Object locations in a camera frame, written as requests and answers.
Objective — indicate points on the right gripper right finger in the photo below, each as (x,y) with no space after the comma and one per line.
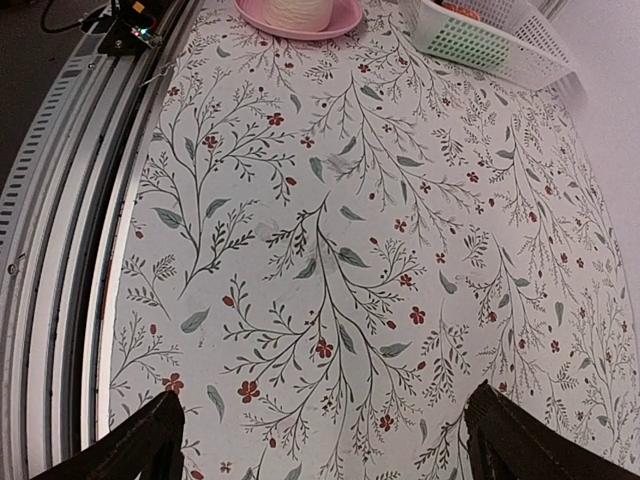
(506,442)

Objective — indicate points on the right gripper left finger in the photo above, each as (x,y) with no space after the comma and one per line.
(145,446)

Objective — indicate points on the green microfiber towel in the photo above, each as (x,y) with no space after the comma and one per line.
(469,45)

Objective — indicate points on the orange rabbit pattern towel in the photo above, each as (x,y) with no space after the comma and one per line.
(466,12)

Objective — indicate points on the white plastic mesh basket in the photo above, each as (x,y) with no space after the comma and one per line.
(510,39)

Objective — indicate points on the cream ribbed mug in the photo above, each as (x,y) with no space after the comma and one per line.
(298,15)

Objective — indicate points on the pink saucer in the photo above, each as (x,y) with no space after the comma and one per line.
(345,17)

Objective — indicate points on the aluminium front rail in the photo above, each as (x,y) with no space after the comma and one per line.
(64,207)

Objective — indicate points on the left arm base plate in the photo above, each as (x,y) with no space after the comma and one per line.
(133,28)

